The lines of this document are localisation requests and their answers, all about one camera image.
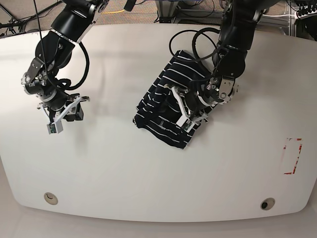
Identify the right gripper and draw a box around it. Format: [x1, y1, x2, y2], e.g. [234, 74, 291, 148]
[21, 58, 84, 121]

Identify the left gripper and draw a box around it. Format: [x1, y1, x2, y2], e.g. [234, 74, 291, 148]
[185, 76, 238, 113]

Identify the navy white striped T-shirt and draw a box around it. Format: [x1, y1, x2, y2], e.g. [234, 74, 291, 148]
[133, 50, 207, 149]

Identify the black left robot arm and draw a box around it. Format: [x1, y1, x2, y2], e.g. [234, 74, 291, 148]
[185, 0, 277, 113]

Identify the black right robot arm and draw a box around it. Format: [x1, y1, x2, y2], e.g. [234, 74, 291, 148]
[21, 0, 108, 124]

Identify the red tape rectangle marking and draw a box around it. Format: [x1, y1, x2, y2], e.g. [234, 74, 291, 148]
[281, 138, 303, 175]

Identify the black tripod on floor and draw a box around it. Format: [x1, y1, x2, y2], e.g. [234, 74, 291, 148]
[0, 0, 63, 38]

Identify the white power strip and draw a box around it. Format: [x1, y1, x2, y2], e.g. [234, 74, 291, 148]
[295, 4, 317, 19]

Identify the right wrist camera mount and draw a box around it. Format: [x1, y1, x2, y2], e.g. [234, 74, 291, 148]
[37, 94, 90, 134]

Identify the left table cable grommet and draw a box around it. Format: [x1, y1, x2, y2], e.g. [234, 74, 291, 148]
[44, 192, 58, 205]

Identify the table cable grommet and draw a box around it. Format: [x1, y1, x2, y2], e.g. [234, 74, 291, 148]
[260, 197, 275, 211]
[44, 192, 58, 205]

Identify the aluminium frame stand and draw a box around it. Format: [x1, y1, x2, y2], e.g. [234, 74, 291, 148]
[155, 0, 226, 26]

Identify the yellow cable on floor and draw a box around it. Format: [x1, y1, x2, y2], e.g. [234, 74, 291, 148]
[104, 8, 127, 15]

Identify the right table cable grommet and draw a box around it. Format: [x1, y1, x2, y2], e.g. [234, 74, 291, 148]
[260, 197, 275, 211]

